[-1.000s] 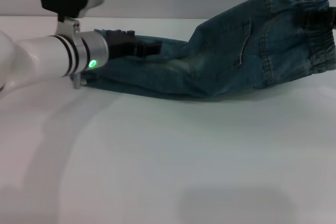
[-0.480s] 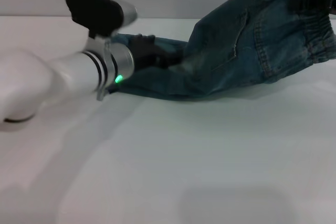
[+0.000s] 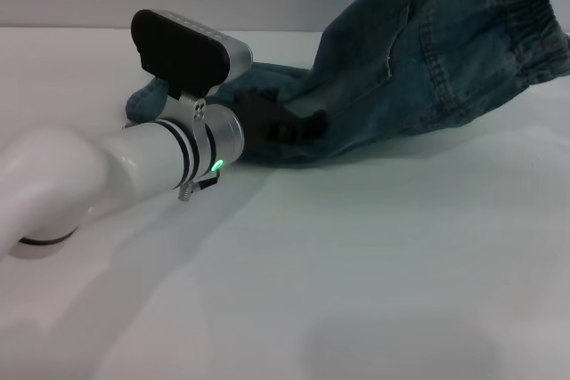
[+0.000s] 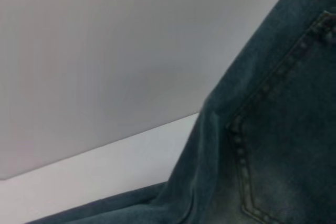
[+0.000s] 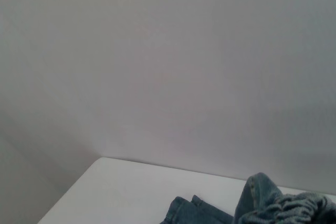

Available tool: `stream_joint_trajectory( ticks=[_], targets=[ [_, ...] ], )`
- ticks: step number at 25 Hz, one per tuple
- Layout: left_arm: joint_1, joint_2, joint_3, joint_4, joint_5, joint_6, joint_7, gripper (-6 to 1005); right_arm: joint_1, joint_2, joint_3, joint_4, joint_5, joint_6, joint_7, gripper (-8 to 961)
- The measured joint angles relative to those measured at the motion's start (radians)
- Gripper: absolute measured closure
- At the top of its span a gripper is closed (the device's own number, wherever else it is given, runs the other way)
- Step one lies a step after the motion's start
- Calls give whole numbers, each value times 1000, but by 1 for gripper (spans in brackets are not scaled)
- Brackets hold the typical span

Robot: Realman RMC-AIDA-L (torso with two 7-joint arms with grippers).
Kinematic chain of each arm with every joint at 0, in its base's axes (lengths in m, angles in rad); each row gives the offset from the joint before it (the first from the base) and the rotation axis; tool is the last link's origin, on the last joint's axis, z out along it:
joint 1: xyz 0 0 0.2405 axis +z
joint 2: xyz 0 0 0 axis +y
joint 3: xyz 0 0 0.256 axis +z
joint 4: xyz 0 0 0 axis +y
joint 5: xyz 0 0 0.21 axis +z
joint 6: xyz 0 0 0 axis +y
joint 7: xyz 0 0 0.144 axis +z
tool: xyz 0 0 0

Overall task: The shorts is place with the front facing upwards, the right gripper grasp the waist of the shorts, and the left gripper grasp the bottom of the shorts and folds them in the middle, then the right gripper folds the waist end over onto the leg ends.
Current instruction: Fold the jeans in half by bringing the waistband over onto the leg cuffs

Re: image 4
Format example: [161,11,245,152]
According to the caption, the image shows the blue denim shorts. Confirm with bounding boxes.
[26,0,336,224]

